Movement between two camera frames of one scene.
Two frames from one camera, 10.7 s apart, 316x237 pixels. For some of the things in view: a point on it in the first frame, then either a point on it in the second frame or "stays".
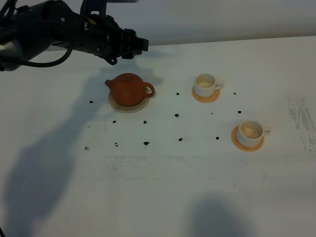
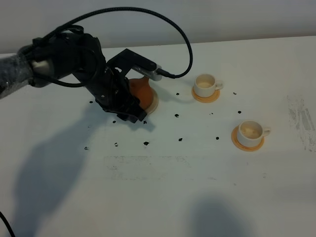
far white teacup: [205, 84] stays
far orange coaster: [212, 98] stays
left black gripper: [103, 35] to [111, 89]
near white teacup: [251, 132] stays
